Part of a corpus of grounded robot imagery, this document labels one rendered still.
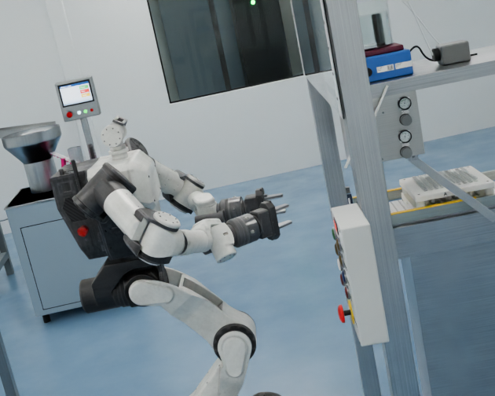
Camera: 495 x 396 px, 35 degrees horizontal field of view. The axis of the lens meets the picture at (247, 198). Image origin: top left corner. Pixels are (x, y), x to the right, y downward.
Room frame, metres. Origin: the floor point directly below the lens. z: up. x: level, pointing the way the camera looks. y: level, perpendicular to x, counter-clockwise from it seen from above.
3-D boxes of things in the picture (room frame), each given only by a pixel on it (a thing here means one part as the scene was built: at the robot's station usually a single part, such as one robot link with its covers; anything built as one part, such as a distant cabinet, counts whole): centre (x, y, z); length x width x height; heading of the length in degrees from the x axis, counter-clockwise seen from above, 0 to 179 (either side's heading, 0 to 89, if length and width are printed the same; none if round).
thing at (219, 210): (2.52, 0.12, 0.97); 0.11 x 0.11 x 0.11; 79
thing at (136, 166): (2.45, 0.43, 1.10); 0.34 x 0.30 x 0.36; 177
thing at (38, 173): (4.84, 1.16, 0.95); 0.49 x 0.36 x 0.38; 93
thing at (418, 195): (2.40, -0.63, 0.95); 0.25 x 0.24 x 0.02; 178
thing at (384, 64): (2.37, -0.45, 1.38); 0.21 x 0.20 x 0.09; 178
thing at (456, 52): (2.35, -0.68, 1.36); 0.10 x 0.07 x 0.06; 88
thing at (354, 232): (1.57, -0.20, 1.03); 0.17 x 0.06 x 0.26; 178
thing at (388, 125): (2.29, -0.43, 1.20); 0.22 x 0.11 x 0.20; 88
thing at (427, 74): (2.42, -0.64, 1.31); 0.62 x 0.38 x 0.04; 88
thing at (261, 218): (2.29, -0.01, 0.98); 0.12 x 0.10 x 0.13; 119
